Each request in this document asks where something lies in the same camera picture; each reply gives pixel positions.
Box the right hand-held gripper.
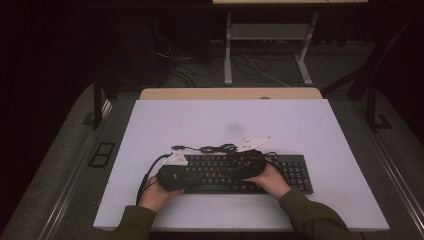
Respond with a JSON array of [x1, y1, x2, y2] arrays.
[[228, 135, 273, 181]]

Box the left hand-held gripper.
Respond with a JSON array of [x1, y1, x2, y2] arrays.
[[155, 149, 201, 192]]

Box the black computer keyboard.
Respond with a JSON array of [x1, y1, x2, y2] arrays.
[[181, 153, 314, 196]]

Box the person's right hand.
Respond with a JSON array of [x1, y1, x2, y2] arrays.
[[243, 163, 293, 201]]

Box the person's left hand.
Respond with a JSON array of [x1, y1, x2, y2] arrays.
[[138, 184, 184, 213]]

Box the white work board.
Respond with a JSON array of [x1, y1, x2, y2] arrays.
[[93, 98, 390, 233]]

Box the wooden table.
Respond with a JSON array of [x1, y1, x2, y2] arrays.
[[139, 87, 324, 101]]

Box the black metal stand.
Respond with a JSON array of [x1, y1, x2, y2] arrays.
[[320, 16, 414, 133]]

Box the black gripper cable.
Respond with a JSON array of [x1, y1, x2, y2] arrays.
[[135, 153, 173, 206]]

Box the black keyboard cable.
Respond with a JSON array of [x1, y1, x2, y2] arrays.
[[170, 143, 279, 158]]

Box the black floor socket frame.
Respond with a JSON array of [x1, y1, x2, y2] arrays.
[[87, 142, 116, 168]]

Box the white floor cable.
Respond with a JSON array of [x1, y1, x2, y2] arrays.
[[239, 52, 292, 89]]

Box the white metal desk frame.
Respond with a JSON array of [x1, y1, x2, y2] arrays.
[[212, 0, 369, 87]]

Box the black floor cables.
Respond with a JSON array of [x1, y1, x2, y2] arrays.
[[155, 35, 225, 88]]

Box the aluminium rail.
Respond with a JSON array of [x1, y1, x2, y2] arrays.
[[39, 99, 114, 240], [353, 99, 424, 231]]

